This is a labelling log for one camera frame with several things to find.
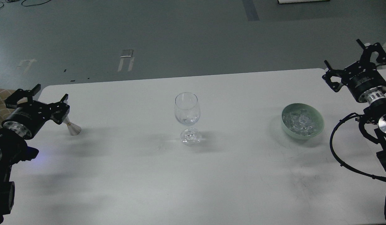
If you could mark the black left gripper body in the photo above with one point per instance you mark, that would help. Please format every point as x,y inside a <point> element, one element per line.
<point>27,119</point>

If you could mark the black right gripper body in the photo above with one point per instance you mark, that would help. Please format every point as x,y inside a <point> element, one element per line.
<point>361,78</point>

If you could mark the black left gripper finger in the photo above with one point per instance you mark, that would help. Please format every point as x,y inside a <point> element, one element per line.
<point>11,102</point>
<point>59,110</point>

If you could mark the steel cocktail jigger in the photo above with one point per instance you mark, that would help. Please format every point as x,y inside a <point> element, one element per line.
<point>73,129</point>

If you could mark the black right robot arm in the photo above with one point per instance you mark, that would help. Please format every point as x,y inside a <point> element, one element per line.
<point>372,123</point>

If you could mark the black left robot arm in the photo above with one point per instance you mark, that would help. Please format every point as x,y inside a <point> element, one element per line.
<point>13,149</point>

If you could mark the pale green ice bowl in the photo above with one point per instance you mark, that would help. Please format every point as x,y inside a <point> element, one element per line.
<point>301,121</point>

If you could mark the clear wine glass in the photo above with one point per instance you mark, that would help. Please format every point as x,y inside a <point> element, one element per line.
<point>187,112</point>

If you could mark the beige checkered sofa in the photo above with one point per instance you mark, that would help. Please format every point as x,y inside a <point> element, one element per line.
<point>4,111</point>

